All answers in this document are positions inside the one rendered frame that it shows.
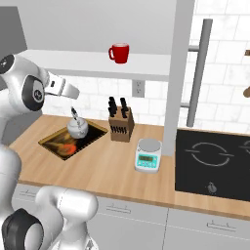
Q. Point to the wooden knife block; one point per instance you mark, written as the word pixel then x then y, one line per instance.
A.
pixel 122 125

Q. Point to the white cabinet door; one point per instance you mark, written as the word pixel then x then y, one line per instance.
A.
pixel 177 81

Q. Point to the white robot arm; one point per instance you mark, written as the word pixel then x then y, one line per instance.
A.
pixel 19 94

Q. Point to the white wall cabinet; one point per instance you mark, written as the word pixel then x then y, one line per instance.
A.
pixel 97 19

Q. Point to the dark patterned tray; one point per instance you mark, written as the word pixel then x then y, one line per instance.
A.
pixel 62 145

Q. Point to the white kitchen scale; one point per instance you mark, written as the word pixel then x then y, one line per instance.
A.
pixel 148 156

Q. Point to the grey cabinet door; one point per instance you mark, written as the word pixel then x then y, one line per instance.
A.
pixel 11 29

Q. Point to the silver kettle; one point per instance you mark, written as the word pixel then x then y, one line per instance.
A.
pixel 77 128

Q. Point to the hob knob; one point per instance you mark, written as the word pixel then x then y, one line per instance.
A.
pixel 212 187

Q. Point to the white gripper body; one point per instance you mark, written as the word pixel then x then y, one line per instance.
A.
pixel 70 90

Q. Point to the brown wooden utensil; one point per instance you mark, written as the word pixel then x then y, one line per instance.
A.
pixel 247 91

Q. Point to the red mug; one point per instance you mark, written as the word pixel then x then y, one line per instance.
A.
pixel 121 53

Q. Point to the black hob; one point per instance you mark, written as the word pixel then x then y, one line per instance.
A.
pixel 211 162

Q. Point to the white wall outlet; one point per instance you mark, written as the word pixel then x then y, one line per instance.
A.
pixel 138 88

